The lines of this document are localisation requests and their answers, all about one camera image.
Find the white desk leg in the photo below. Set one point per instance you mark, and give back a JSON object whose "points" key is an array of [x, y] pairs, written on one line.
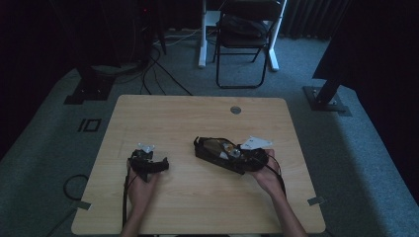
{"points": [[203, 39], [274, 49]]}

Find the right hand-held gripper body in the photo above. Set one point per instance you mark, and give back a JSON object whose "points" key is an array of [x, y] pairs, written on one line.
{"points": [[255, 159]]}

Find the black mesh pencil case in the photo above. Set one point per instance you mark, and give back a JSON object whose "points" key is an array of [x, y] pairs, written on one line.
{"points": [[207, 153]]}

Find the black folding chair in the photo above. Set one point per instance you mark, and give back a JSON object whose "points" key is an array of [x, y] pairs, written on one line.
{"points": [[243, 42]]}

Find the person's left hand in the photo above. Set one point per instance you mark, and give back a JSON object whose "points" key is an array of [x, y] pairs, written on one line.
{"points": [[141, 194]]}

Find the black metal stand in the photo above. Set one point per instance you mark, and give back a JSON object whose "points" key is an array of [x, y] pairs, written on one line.
{"points": [[89, 89], [324, 97]]}

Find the dark bag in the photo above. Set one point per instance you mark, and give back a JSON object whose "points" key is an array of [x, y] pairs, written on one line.
{"points": [[243, 26]]}

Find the person's right hand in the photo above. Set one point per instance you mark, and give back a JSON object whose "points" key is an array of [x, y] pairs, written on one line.
{"points": [[271, 179]]}

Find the grey tape strip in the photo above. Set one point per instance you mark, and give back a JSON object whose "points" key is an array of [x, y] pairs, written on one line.
{"points": [[80, 205], [315, 200]]}

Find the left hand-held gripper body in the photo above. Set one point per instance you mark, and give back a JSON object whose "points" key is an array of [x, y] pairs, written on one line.
{"points": [[146, 166]]}

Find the grey round table grommet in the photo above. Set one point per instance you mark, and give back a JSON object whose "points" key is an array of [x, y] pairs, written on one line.
{"points": [[235, 110]]}

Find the dark pleated curtain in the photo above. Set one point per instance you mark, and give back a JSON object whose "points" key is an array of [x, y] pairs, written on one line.
{"points": [[306, 19]]}

